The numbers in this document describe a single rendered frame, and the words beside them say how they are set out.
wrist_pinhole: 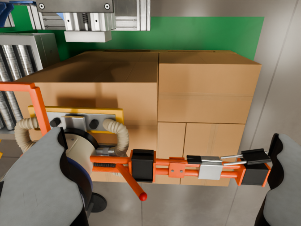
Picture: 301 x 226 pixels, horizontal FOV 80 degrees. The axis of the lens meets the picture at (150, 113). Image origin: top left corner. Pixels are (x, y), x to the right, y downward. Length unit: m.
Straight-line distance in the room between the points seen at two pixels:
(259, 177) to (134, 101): 0.51
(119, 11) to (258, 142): 1.83
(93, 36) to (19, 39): 0.68
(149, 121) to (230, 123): 0.71
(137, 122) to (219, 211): 2.35
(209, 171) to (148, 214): 2.36
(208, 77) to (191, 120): 0.31
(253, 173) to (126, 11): 1.22
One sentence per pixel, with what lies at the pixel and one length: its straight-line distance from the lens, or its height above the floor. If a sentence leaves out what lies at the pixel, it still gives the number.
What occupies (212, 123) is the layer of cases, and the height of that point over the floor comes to 0.54.
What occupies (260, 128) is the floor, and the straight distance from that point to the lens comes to 2.17.
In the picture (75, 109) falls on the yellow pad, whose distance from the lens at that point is 0.69.
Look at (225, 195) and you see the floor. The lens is 2.73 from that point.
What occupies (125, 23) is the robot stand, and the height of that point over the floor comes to 0.23.
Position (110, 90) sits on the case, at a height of 0.94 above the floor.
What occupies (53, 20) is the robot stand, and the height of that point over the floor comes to 0.23.
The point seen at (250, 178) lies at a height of 1.20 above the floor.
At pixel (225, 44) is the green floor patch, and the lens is 1.72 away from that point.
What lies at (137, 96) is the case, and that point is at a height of 0.94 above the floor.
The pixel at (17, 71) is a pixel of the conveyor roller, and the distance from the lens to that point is 1.44.
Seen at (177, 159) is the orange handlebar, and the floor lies 1.18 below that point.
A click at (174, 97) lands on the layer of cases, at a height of 0.54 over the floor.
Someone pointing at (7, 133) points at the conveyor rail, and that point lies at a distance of 1.66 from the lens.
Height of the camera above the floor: 1.63
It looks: 63 degrees down
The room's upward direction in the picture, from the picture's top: 174 degrees counter-clockwise
